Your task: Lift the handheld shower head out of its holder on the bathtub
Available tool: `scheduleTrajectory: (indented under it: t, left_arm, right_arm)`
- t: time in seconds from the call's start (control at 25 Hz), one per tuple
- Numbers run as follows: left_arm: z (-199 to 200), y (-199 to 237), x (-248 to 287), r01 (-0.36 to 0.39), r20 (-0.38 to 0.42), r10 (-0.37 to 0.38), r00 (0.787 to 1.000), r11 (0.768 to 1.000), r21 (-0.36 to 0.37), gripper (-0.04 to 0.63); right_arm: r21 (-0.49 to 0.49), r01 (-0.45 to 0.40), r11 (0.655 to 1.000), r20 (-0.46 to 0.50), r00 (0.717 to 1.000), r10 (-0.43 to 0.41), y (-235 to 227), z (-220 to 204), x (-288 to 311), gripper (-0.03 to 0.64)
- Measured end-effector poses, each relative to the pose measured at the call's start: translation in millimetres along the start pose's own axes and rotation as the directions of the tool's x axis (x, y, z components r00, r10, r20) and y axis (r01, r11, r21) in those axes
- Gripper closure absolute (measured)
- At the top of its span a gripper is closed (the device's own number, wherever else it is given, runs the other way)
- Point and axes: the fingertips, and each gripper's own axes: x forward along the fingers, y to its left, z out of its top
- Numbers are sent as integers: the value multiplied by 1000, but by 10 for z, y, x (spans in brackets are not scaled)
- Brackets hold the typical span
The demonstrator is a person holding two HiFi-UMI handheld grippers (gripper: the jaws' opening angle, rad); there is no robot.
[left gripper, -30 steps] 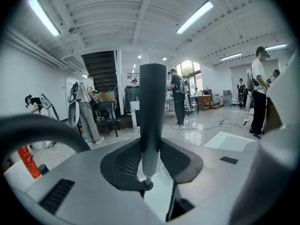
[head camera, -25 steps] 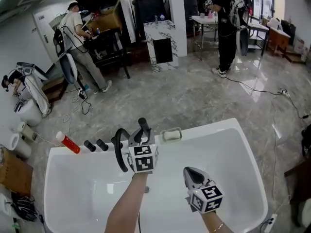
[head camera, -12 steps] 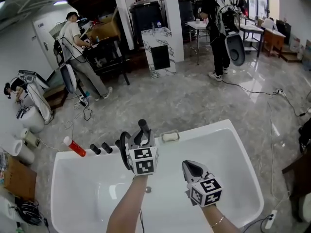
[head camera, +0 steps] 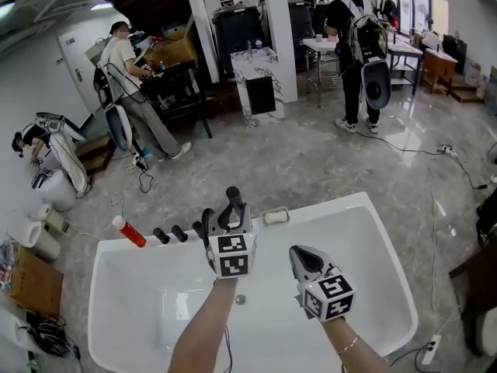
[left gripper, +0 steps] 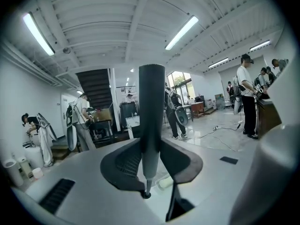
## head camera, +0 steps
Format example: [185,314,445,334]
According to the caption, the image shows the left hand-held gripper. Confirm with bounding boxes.
[204,206,258,280]

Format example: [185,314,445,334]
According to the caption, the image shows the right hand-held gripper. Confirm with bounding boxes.
[289,245,356,322]

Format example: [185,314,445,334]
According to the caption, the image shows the black cylindrical tube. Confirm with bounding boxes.
[217,186,248,228]

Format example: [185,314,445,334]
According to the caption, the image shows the person's left forearm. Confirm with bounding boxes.
[167,277,239,373]

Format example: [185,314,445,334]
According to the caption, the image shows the person's right forearm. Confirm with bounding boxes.
[321,316,390,373]

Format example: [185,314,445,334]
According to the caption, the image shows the white bathtub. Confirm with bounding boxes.
[87,191,419,373]

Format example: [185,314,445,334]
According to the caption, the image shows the soap dish with soap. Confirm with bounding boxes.
[259,206,291,226]

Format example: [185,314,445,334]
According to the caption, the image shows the red bottle with white cap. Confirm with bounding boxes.
[112,214,148,248]

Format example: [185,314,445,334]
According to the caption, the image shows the white oval hanging pack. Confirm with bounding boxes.
[362,60,392,111]
[104,105,134,152]

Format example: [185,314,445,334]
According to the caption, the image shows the black table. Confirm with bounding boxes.
[138,61,214,139]

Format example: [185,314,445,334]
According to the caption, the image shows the white power strip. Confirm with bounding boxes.
[421,334,443,366]

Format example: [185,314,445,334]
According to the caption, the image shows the brown wooden step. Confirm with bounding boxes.
[75,133,118,177]

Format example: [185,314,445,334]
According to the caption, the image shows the marble patterned cabinet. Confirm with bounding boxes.
[231,47,287,128]

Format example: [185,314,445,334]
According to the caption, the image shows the dark wooden cabinet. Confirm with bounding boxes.
[449,242,497,314]

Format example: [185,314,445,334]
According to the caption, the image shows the beige small appliance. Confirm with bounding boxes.
[37,203,73,235]

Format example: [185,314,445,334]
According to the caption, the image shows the white round toilet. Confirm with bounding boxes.
[33,168,78,212]

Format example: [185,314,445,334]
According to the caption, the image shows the light wooden crate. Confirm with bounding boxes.
[144,16,200,68]

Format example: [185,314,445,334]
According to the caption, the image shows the paper towel rolls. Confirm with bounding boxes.
[23,220,61,262]

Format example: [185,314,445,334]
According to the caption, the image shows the black bin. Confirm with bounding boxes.
[287,0,315,70]
[211,7,267,79]

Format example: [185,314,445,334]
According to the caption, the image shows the white and yellow ceramic fixture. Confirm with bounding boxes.
[474,309,497,356]

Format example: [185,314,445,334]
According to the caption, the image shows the white pillar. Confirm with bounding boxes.
[260,0,299,105]

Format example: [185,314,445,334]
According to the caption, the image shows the brown cardboard box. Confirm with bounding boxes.
[0,242,64,320]

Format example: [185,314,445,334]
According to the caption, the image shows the white door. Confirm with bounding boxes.
[57,24,99,127]

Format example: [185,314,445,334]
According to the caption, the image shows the white metal table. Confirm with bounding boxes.
[301,36,423,97]

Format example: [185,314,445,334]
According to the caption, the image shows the light wooden cabinet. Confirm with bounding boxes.
[422,47,459,95]

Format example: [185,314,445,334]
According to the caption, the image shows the thin gold bracelet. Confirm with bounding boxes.
[335,335,360,356]

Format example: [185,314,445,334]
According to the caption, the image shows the long white floor cable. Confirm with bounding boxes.
[426,164,464,322]

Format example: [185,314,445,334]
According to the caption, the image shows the black power cable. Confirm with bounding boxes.
[389,341,435,369]

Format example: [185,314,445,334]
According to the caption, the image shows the long black floor cable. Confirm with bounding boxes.
[354,129,444,156]

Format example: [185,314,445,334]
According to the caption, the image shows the bundle of black cables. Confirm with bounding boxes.
[23,316,81,359]

